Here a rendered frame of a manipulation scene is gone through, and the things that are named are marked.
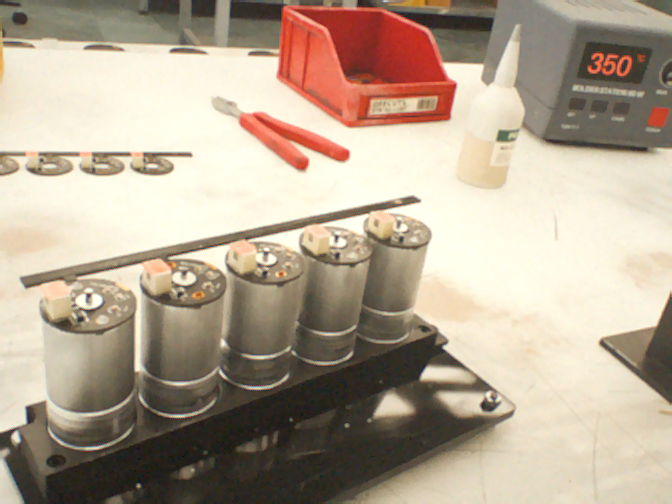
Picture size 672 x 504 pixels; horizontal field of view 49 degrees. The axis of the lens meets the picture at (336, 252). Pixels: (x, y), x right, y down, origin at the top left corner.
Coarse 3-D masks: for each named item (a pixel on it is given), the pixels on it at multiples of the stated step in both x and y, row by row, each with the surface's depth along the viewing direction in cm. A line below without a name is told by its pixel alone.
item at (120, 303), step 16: (96, 288) 20; (112, 288) 21; (128, 288) 21; (112, 304) 20; (128, 304) 20; (48, 320) 19; (64, 320) 19; (80, 320) 19; (112, 320) 19; (128, 320) 20
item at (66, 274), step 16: (352, 208) 27; (368, 208) 27; (384, 208) 28; (272, 224) 25; (288, 224) 25; (304, 224) 26; (320, 224) 26; (208, 240) 24; (224, 240) 24; (240, 240) 24; (128, 256) 22; (144, 256) 22; (160, 256) 22; (48, 272) 21; (64, 272) 21; (80, 272) 21; (96, 272) 21
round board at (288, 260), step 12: (228, 252) 23; (276, 252) 24; (288, 252) 24; (228, 264) 23; (276, 264) 23; (288, 264) 23; (300, 264) 23; (240, 276) 22; (252, 276) 22; (264, 276) 22; (276, 276) 22; (288, 276) 22
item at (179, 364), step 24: (168, 264) 22; (144, 312) 21; (168, 312) 21; (192, 312) 21; (216, 312) 21; (144, 336) 21; (168, 336) 21; (192, 336) 21; (216, 336) 22; (144, 360) 22; (168, 360) 21; (192, 360) 21; (216, 360) 22; (144, 384) 22; (168, 384) 22; (192, 384) 22; (216, 384) 23; (168, 408) 22; (192, 408) 22
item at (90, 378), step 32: (64, 352) 19; (96, 352) 19; (128, 352) 20; (64, 384) 20; (96, 384) 20; (128, 384) 21; (64, 416) 20; (96, 416) 20; (128, 416) 21; (96, 448) 21
